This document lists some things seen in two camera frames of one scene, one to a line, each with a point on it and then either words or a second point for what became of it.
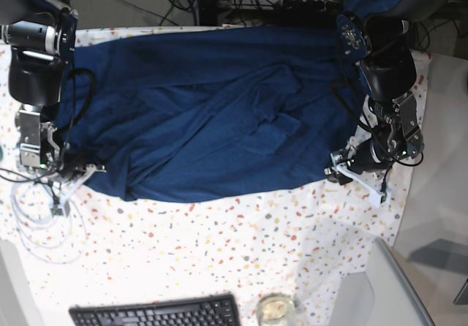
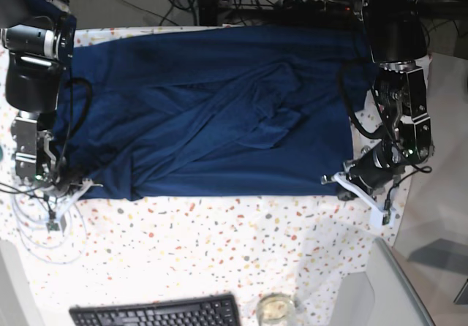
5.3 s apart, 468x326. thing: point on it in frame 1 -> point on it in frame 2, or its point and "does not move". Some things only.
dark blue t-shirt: x=183 y=112 does not move
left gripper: x=77 y=170 -> x=62 y=182
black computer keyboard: x=216 y=311 does not move
